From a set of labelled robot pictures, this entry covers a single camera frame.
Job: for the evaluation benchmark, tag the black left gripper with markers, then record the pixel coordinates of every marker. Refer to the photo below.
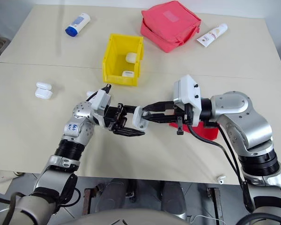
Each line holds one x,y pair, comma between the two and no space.
114,117

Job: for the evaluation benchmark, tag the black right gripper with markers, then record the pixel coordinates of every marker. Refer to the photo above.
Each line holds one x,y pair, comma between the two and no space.
183,116

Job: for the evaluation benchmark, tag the white earbud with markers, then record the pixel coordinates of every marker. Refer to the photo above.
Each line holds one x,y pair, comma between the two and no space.
220,179

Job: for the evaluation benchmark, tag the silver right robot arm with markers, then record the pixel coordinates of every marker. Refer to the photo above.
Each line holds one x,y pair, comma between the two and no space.
248,126

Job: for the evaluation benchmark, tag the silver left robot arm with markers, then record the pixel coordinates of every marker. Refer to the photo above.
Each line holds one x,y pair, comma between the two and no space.
79,131

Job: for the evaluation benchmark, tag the yellow plastic bin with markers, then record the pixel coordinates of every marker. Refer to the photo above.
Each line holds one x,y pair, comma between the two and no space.
110,63

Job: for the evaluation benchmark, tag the red plastic tray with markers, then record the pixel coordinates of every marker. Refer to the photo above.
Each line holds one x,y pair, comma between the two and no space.
208,133

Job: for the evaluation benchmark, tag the pink fabric pouch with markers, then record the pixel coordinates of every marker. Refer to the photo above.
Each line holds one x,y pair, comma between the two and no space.
171,23

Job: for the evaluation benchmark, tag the white hand cream tube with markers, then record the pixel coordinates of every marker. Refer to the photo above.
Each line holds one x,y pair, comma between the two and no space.
212,35

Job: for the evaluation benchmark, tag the white bottle with blue cap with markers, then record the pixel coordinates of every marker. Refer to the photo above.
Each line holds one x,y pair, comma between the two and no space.
78,24

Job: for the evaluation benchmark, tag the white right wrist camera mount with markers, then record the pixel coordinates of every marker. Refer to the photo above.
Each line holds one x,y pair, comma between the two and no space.
187,93

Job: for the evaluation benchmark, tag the rusty metal table frame bar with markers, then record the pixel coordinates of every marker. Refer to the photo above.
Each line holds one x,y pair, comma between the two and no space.
87,201
216,204

